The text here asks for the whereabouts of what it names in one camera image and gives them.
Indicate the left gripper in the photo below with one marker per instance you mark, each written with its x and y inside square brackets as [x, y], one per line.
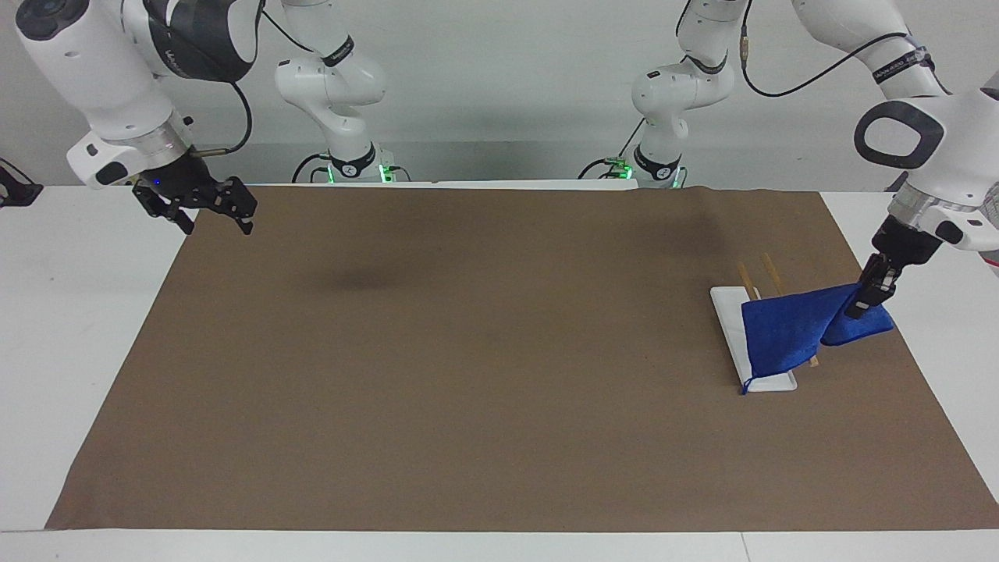
[905, 238]

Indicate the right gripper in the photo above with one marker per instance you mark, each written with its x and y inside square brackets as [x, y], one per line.
[173, 179]

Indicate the blue towel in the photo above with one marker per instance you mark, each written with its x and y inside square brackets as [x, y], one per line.
[784, 328]

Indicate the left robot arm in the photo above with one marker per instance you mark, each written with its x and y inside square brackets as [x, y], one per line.
[960, 148]

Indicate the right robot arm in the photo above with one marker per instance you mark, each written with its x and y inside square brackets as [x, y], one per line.
[109, 70]

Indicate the black stand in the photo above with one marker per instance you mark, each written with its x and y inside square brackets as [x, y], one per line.
[17, 191]

